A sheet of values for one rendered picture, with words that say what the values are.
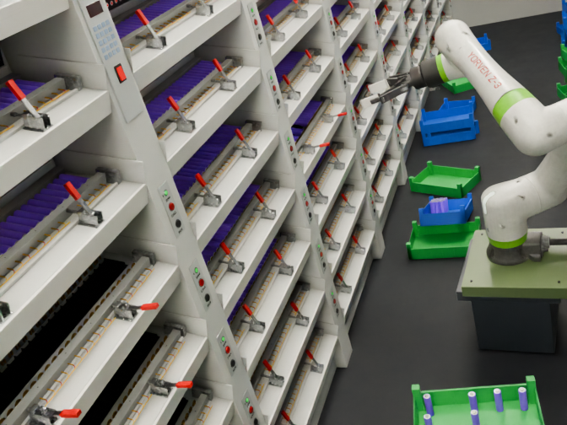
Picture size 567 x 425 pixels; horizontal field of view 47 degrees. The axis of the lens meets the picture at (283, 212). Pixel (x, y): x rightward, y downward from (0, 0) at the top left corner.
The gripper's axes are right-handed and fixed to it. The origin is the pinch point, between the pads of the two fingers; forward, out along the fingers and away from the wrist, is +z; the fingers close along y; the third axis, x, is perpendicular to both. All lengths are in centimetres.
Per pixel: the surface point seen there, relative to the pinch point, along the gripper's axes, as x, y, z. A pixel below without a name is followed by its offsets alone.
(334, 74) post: 4.2, 30.3, 19.5
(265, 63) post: 30.2, -35.7, 12.3
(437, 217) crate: -75, 42, 8
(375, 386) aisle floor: -85, -49, 24
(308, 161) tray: -8.2, -20.9, 21.5
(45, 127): 51, -128, 9
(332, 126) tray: -8.7, 8.1, 20.6
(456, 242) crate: -89, 40, 4
